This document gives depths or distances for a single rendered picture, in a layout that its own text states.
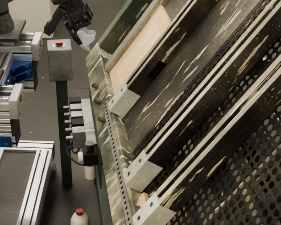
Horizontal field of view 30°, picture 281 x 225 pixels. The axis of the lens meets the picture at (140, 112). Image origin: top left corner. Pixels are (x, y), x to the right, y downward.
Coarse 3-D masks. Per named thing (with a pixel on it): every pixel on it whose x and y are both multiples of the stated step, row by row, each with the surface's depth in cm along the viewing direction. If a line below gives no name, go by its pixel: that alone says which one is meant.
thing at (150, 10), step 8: (160, 0) 230; (168, 0) 230; (152, 8) 231; (144, 16) 235; (136, 24) 238; (144, 24) 235; (136, 32) 237; (128, 40) 238; (120, 48) 241; (112, 56) 245; (120, 56) 242; (112, 64) 244
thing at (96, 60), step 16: (96, 48) 265; (96, 64) 255; (96, 80) 246; (96, 96) 237; (112, 96) 227; (96, 112) 229; (112, 112) 216; (128, 144) 202; (112, 160) 197; (128, 160) 192; (112, 176) 191; (112, 192) 186; (128, 192) 177; (112, 208) 181
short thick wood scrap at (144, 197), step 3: (144, 192) 175; (141, 195) 175; (144, 195) 174; (147, 195) 175; (141, 198) 174; (144, 198) 173; (147, 198) 174; (141, 201) 174; (144, 201) 172; (141, 204) 173
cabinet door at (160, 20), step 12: (156, 12) 231; (156, 24) 226; (168, 24) 216; (144, 36) 231; (156, 36) 221; (132, 48) 235; (144, 48) 226; (120, 60) 241; (132, 60) 230; (120, 72) 236; (120, 84) 229
